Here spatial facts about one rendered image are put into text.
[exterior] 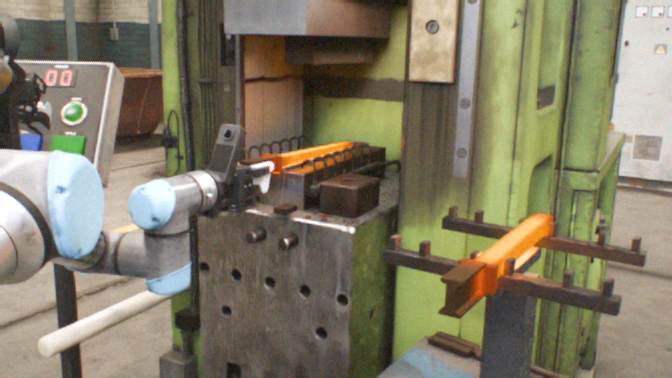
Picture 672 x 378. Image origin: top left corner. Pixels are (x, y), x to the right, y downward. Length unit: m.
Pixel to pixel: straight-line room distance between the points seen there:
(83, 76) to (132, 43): 9.02
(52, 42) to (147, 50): 1.40
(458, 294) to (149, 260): 0.55
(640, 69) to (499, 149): 5.11
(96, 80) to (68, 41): 9.27
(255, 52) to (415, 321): 0.74
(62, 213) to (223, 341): 0.84
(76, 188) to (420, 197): 0.82
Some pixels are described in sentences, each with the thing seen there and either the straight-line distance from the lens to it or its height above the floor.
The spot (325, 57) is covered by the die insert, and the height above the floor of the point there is 1.22.
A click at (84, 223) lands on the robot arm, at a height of 1.06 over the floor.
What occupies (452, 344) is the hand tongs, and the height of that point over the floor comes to 0.73.
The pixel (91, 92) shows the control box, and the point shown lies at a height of 1.13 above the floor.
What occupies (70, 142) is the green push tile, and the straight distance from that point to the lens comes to 1.52.
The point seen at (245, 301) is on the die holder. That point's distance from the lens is 1.40.
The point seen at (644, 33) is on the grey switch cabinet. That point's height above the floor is 1.38.
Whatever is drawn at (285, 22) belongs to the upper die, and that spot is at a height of 1.29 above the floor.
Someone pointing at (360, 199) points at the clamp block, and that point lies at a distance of 1.28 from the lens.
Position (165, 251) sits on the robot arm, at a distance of 1.09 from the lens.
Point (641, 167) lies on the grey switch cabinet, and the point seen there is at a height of 0.20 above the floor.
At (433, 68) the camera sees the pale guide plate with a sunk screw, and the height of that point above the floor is 1.21.
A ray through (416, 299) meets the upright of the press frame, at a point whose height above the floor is 0.71.
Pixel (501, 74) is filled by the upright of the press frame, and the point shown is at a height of 1.20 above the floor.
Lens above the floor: 1.26
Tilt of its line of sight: 13 degrees down
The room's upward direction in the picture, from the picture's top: 1 degrees clockwise
